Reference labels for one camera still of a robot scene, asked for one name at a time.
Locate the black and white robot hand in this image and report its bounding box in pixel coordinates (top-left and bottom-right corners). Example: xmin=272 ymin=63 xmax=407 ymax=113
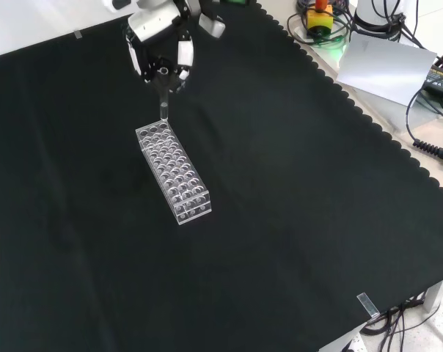
xmin=122 ymin=0 xmax=228 ymax=95

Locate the clear glass test tube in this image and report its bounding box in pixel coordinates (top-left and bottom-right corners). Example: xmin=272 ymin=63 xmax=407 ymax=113
xmin=156 ymin=67 xmax=170 ymax=122

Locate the clear plastic test tube rack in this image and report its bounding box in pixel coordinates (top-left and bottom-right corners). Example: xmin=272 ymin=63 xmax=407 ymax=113
xmin=134 ymin=122 xmax=213 ymax=226

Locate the yellow stop button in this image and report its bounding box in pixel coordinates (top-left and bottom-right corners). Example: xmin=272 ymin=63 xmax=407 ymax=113
xmin=304 ymin=0 xmax=334 ymax=40

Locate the black bench cloth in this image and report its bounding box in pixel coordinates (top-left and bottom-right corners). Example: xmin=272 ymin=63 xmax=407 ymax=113
xmin=0 ymin=0 xmax=443 ymax=352

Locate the pale board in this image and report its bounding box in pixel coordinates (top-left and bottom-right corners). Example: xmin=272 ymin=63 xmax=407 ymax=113
xmin=336 ymin=34 xmax=439 ymax=108

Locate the black power adapter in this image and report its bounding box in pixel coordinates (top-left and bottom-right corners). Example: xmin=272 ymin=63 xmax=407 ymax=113
xmin=422 ymin=62 xmax=443 ymax=98

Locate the black cable with ribbed sleeve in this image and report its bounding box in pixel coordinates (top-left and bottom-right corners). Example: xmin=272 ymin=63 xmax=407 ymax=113
xmin=406 ymin=86 xmax=443 ymax=170

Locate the black cable bundle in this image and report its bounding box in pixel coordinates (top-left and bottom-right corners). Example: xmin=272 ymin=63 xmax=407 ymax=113
xmin=359 ymin=296 xmax=443 ymax=352

